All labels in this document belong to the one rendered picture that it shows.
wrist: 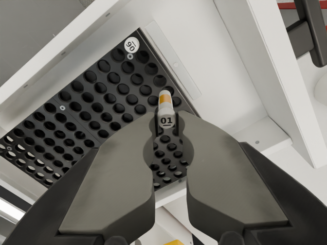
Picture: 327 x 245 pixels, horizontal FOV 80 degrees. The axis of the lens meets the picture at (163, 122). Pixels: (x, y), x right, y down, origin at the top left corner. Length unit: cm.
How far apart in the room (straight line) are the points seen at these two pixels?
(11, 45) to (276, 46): 45
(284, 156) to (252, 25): 37
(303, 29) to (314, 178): 44
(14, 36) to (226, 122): 44
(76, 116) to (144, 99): 8
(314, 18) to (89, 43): 23
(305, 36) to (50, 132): 27
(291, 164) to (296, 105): 33
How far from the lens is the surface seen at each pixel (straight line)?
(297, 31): 22
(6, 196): 32
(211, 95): 28
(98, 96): 22
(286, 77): 20
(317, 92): 44
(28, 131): 27
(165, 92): 16
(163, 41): 25
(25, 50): 51
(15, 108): 35
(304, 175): 58
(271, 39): 19
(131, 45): 18
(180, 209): 56
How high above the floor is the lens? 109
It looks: 60 degrees down
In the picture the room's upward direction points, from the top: 178 degrees clockwise
